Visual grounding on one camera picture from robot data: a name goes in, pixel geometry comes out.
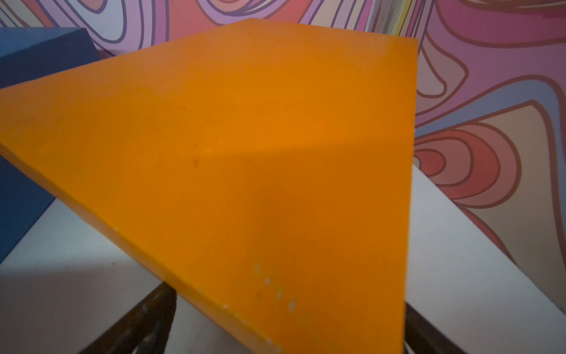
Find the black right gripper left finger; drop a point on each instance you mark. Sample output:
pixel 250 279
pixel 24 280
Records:
pixel 144 329

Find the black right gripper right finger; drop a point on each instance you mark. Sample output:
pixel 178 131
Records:
pixel 421 337

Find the orange shoebox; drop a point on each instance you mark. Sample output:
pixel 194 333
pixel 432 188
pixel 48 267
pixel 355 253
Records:
pixel 262 169

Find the blue shoebox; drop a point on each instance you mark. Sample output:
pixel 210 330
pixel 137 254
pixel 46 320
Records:
pixel 29 53

